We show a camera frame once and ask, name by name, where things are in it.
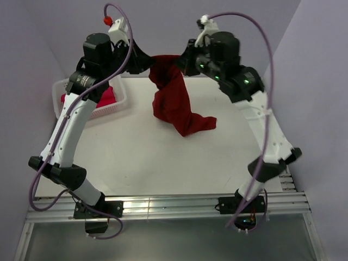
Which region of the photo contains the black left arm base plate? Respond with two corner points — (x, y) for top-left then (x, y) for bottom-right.
(73, 201), (123, 219)

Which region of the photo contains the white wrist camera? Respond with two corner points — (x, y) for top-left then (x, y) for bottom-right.
(194, 15), (220, 47)
(108, 17), (129, 45)

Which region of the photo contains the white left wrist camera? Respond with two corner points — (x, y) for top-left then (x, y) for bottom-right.
(108, 17), (129, 45)

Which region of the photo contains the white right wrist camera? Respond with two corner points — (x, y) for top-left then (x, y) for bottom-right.
(194, 15), (220, 47)

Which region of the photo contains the aluminium frame rail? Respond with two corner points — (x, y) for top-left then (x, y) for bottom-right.
(14, 170), (327, 260)

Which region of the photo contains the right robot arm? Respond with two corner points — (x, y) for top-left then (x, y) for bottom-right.
(176, 32), (302, 212)

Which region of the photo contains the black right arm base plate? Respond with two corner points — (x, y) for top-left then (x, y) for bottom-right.
(214, 196), (267, 214)

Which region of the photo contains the white perforated plastic basket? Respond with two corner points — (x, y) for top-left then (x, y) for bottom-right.
(52, 75), (127, 120)

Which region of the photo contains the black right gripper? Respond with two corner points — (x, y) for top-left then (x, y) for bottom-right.
(176, 38), (225, 82)

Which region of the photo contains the dark red t shirt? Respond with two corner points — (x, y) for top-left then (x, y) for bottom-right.
(148, 55), (217, 137)

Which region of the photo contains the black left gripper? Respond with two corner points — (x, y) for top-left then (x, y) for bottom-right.
(101, 38), (154, 79)

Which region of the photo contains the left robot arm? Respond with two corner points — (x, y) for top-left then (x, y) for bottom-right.
(28, 33), (154, 217)

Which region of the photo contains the pink rolled t shirt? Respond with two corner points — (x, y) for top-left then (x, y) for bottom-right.
(60, 85), (116, 109)

